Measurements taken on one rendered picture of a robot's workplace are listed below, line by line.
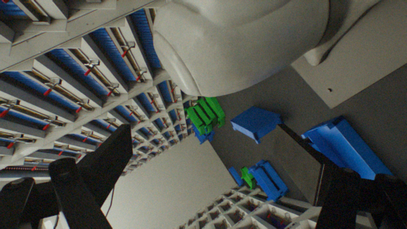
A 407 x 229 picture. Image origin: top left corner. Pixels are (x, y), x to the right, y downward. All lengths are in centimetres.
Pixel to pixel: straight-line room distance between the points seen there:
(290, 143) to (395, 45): 26
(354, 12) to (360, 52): 7
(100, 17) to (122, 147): 84
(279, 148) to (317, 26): 20
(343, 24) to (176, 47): 25
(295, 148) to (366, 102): 72
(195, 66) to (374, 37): 27
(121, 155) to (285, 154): 13
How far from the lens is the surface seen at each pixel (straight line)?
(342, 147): 110
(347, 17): 39
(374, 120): 91
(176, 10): 27
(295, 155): 17
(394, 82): 80
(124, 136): 18
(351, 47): 43
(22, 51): 103
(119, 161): 17
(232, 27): 26
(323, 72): 49
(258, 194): 288
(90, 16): 97
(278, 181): 196
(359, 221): 138
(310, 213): 156
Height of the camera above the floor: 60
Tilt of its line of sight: 11 degrees down
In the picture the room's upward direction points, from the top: 121 degrees counter-clockwise
